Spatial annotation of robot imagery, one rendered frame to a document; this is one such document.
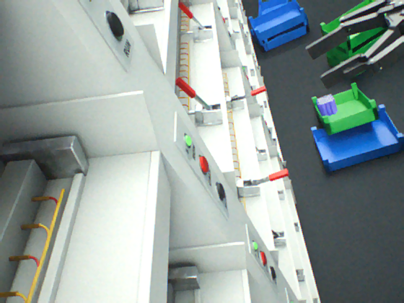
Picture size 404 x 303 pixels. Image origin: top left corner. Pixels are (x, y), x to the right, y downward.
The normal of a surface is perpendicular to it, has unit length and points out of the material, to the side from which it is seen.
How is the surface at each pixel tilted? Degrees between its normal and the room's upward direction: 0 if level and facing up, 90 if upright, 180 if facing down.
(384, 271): 0
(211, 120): 90
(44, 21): 90
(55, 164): 90
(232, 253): 90
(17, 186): 17
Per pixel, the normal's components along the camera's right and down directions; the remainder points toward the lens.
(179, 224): 0.03, 0.71
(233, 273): -0.12, -0.70
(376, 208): -0.40, -0.64
